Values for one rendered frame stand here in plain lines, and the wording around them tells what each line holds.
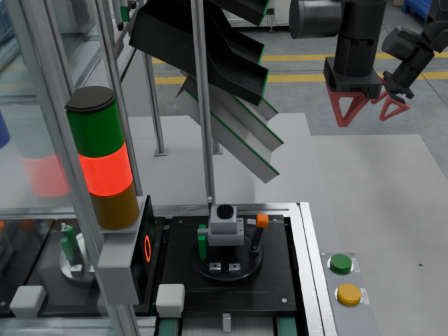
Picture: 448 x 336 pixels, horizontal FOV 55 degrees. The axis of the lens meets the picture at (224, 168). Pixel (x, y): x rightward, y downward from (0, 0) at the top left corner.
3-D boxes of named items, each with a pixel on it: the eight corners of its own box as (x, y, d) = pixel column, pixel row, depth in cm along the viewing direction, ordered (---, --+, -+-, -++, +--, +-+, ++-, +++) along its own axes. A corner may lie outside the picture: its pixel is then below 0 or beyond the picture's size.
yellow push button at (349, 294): (356, 289, 78) (358, 282, 77) (361, 309, 75) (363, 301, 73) (334, 289, 78) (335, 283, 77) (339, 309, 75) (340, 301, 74)
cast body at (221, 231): (243, 229, 81) (243, 201, 77) (243, 246, 78) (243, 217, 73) (199, 229, 81) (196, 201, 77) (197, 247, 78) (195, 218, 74)
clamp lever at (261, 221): (259, 243, 82) (268, 214, 77) (259, 251, 80) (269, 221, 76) (240, 241, 81) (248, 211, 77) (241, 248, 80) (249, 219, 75)
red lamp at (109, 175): (136, 168, 50) (129, 132, 47) (128, 196, 46) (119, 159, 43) (93, 169, 50) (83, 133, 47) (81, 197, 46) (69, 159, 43)
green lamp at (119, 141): (129, 131, 47) (121, 90, 44) (119, 157, 43) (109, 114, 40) (83, 132, 47) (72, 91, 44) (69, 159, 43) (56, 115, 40)
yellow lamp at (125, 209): (143, 201, 53) (136, 169, 50) (135, 230, 48) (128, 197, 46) (102, 201, 53) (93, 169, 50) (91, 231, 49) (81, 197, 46)
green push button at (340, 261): (348, 260, 84) (349, 253, 82) (353, 276, 80) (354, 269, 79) (327, 260, 84) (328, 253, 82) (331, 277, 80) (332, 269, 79)
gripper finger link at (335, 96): (324, 133, 69) (332, 79, 63) (317, 112, 75) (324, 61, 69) (367, 134, 69) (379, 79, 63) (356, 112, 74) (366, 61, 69)
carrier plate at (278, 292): (283, 221, 93) (283, 213, 92) (296, 317, 74) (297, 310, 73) (173, 222, 94) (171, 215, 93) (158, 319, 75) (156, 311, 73)
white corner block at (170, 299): (186, 297, 78) (184, 283, 76) (184, 319, 75) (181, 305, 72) (161, 297, 78) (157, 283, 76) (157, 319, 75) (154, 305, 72)
